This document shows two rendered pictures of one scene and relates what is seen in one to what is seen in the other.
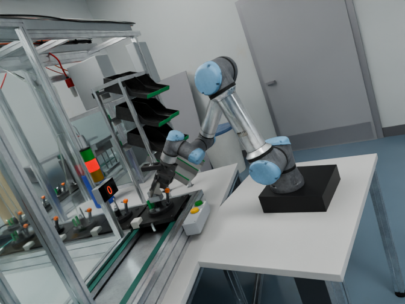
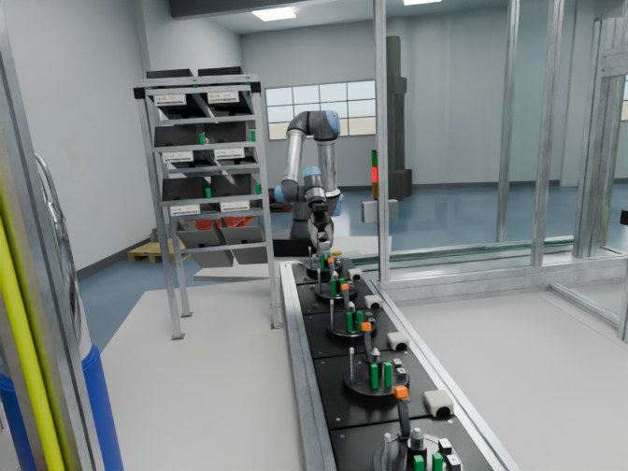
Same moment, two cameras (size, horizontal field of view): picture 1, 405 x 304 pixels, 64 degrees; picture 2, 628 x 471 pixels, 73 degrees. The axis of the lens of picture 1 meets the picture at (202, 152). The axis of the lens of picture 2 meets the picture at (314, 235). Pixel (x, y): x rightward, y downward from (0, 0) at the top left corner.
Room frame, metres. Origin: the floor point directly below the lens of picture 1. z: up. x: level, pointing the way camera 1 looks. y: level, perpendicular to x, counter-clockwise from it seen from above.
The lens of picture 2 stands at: (2.29, 1.65, 1.51)
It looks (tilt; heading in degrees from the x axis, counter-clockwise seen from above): 15 degrees down; 243
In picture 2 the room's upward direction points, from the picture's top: 3 degrees counter-clockwise
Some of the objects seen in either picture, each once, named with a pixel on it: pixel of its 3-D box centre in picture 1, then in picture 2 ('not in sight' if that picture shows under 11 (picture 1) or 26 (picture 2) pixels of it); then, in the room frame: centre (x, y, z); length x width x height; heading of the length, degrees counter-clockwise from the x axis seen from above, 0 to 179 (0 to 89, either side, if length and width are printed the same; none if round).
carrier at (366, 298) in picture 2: (117, 212); (335, 282); (1.66, 0.54, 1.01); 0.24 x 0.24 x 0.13; 69
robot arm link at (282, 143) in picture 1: (278, 152); (304, 205); (1.35, -0.31, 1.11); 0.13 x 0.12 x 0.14; 143
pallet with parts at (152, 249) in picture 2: not in sight; (174, 239); (1.50, -4.03, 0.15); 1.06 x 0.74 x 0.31; 51
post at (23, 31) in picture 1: (74, 141); (381, 135); (1.45, 0.51, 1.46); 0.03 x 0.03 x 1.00; 69
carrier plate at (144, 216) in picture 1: (161, 211); (324, 272); (1.57, 0.30, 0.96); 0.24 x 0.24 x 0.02; 69
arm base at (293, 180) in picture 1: (284, 175); (304, 226); (1.36, -0.31, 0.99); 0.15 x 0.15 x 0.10
